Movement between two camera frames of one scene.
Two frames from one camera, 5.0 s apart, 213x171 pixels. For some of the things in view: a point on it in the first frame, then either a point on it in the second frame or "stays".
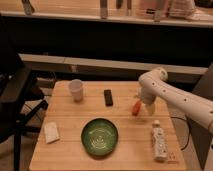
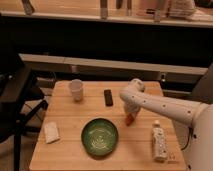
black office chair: (21, 99) stays
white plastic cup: (77, 89) stays
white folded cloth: (51, 132) stays
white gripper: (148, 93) -> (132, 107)
